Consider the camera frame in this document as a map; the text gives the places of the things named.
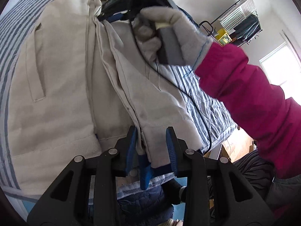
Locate person's right forearm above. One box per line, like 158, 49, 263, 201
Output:
194, 44, 301, 180

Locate bed with striped blue sheet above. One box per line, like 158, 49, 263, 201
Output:
0, 0, 238, 217

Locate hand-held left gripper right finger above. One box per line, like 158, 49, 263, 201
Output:
166, 126, 275, 226

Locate light blue mat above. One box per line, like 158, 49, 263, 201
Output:
173, 178, 189, 226

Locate white blue striped towel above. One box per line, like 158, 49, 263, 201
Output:
117, 172, 176, 195

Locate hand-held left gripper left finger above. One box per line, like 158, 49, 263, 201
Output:
27, 125, 141, 226

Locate dark hanging clothes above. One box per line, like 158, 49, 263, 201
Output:
233, 14, 262, 43

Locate dark striped cloth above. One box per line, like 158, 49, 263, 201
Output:
232, 149, 276, 217

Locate black metal clothes rack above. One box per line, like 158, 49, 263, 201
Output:
199, 0, 264, 47

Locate yellow box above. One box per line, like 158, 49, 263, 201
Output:
215, 28, 233, 46

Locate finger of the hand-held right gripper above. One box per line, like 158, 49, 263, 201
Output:
97, 9, 132, 22

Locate beige jacket with blue collar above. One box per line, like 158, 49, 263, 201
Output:
7, 0, 204, 196

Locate grey laptop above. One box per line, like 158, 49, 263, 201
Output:
209, 144, 223, 160

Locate person's right hand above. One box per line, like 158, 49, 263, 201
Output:
133, 6, 213, 70

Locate person's navy padded clothing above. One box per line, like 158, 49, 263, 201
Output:
117, 186, 175, 226

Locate striped hanging cloth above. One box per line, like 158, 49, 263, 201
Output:
220, 0, 257, 26

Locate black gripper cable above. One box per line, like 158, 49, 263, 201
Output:
128, 16, 213, 152

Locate bright window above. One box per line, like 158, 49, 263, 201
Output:
259, 41, 301, 99

